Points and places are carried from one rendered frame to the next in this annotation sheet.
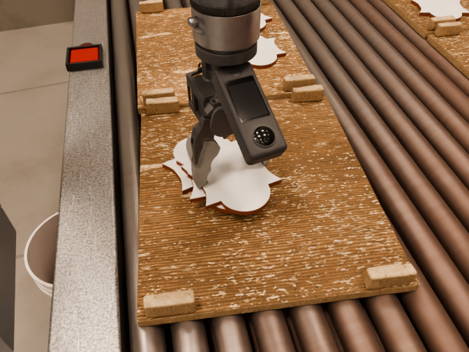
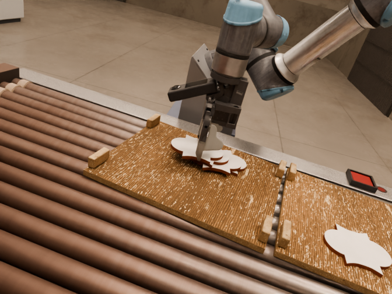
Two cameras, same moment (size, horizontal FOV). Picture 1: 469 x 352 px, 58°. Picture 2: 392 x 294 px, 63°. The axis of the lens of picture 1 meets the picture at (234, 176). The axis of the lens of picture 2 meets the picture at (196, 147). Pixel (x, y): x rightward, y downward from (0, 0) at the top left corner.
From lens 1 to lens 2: 0.96 m
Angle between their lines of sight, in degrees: 84
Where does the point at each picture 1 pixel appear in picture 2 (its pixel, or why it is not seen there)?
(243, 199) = (180, 142)
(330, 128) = (220, 221)
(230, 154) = (214, 153)
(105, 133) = (275, 160)
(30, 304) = not seen: hidden behind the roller
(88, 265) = (192, 128)
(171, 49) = (365, 209)
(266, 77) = (306, 231)
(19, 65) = not seen: outside the picture
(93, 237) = not seen: hidden behind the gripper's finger
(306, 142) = (213, 201)
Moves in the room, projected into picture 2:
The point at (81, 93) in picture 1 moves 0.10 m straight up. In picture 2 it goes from (318, 167) to (332, 140)
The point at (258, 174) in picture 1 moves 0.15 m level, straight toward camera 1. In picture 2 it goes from (191, 152) to (145, 127)
